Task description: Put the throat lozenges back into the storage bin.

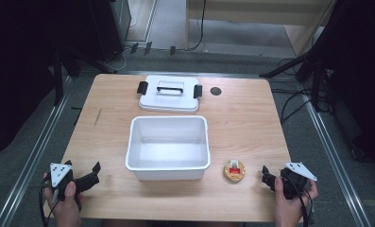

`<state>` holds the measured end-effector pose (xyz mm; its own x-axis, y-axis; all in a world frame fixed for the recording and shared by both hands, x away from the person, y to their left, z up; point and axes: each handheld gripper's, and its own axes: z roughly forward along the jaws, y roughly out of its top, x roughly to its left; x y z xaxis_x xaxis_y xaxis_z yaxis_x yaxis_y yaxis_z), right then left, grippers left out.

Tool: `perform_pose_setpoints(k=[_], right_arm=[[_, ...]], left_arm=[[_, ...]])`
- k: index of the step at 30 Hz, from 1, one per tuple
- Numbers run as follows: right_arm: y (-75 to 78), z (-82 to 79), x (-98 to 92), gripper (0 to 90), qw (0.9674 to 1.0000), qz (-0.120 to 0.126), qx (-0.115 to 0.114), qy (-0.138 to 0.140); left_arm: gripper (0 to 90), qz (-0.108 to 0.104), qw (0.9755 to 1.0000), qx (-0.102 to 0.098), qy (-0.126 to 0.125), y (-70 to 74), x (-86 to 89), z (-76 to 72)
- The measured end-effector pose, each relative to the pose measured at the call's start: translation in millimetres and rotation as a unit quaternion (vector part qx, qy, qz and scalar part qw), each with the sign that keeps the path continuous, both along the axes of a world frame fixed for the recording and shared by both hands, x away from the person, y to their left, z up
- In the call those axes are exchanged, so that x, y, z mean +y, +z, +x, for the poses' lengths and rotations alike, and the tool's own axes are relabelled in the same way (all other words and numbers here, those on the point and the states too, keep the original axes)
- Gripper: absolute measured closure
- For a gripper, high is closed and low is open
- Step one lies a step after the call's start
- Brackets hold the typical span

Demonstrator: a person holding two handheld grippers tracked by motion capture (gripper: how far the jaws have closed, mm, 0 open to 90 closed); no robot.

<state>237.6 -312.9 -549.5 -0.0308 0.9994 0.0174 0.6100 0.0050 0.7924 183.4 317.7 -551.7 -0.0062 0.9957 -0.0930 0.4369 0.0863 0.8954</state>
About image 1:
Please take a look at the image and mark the black cabinet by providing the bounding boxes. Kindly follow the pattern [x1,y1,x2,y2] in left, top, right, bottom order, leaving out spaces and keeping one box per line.
[87,0,132,63]

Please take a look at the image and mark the metal floor rail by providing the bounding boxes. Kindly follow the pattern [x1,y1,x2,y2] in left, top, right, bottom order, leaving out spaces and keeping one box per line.
[0,75,75,227]
[299,89,373,227]

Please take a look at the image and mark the round biscuit pack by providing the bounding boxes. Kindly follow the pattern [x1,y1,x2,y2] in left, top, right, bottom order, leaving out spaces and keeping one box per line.
[223,159,247,183]

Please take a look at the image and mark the black metal stand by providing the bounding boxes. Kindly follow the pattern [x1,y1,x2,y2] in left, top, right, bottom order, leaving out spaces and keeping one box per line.
[51,44,117,108]
[259,0,353,113]

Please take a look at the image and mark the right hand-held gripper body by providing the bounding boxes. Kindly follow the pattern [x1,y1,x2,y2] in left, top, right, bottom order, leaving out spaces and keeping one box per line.
[278,162,318,201]

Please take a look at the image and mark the white floor cable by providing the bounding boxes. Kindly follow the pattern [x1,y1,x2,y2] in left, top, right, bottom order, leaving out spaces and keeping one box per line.
[108,15,138,72]

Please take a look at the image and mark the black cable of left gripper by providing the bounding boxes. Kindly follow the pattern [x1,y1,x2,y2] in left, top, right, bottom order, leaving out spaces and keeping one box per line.
[38,174,60,227]

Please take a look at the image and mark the dark curtain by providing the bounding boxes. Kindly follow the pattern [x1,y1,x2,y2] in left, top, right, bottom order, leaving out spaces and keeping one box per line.
[0,0,96,162]
[314,0,375,171]

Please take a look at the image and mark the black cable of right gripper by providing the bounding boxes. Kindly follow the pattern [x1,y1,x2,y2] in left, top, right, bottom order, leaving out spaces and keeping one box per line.
[282,175,315,227]

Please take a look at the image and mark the person's left hand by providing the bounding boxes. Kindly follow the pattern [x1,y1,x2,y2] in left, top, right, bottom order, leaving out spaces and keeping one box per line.
[43,172,85,227]

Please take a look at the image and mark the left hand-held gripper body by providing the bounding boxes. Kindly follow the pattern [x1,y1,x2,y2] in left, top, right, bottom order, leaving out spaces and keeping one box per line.
[49,162,79,202]

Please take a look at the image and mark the person's right hand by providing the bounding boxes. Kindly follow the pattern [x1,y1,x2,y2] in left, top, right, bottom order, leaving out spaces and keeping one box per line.
[273,176,319,227]

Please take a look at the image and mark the white box lid black handle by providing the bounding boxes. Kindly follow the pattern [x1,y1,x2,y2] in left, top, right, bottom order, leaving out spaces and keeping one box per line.
[136,74,204,114]

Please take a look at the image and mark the white plastic storage box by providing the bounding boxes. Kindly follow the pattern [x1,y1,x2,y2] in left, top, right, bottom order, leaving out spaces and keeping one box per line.
[125,114,212,182]

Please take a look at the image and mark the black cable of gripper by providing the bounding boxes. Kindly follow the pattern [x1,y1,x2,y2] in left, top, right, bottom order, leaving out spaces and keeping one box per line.
[38,174,60,227]
[282,175,315,227]

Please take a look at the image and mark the black floor cables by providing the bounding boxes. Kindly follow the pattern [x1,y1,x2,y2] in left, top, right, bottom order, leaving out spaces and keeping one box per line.
[269,56,334,126]

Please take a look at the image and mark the light wooden cabinet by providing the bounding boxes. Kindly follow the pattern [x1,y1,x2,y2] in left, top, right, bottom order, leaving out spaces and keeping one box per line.
[184,0,338,58]

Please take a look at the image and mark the black hanging cable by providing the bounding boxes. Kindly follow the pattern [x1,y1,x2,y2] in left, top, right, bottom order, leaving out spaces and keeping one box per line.
[186,0,208,52]

